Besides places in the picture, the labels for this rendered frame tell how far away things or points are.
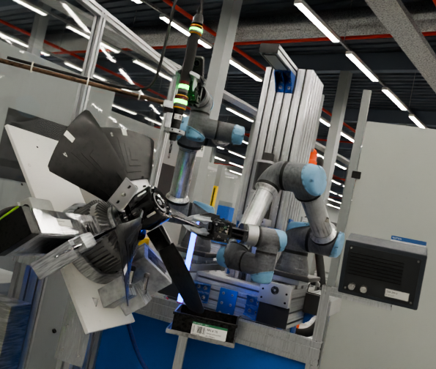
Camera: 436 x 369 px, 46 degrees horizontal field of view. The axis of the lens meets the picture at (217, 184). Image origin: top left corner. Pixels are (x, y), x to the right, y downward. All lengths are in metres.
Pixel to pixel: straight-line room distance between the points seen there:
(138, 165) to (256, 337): 0.75
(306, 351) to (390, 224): 1.56
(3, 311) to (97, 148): 0.55
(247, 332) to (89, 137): 0.92
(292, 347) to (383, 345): 1.48
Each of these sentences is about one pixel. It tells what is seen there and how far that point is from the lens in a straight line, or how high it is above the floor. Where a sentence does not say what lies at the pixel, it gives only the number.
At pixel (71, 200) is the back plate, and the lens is 1.75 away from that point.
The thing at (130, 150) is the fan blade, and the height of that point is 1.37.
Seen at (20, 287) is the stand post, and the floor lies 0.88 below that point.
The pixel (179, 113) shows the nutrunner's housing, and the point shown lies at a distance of 1.68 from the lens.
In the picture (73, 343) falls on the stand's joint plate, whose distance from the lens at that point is 1.61.
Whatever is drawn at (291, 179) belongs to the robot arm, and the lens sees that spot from 1.94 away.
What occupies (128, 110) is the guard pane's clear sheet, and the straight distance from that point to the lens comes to 2.79.
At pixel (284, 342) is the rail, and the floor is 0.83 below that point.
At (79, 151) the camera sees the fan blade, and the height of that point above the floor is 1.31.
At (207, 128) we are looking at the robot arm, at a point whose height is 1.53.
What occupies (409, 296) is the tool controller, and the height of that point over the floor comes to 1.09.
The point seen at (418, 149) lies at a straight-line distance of 3.35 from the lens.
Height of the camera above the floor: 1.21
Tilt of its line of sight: 4 degrees up
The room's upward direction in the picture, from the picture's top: 12 degrees clockwise
